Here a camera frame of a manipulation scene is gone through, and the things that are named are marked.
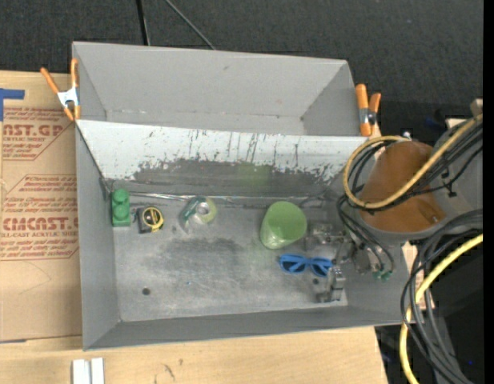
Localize green toy building block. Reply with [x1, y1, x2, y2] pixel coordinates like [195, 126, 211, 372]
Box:
[110, 188, 132, 228]

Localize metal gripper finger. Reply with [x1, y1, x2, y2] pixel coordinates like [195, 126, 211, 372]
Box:
[313, 266, 347, 304]
[305, 222, 348, 252]

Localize grey metal bin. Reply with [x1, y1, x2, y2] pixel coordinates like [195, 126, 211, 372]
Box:
[71, 41, 408, 351]

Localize brown cardboard board, red print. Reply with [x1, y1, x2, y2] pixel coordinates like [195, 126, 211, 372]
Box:
[0, 69, 84, 344]

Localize blue sunglasses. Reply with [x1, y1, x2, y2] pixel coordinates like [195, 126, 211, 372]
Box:
[279, 253, 334, 277]

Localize yellow and black tape measure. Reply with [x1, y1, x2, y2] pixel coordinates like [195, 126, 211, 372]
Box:
[135, 206, 166, 234]

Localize green plastic cup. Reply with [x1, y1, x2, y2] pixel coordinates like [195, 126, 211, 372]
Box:
[259, 200, 309, 250]

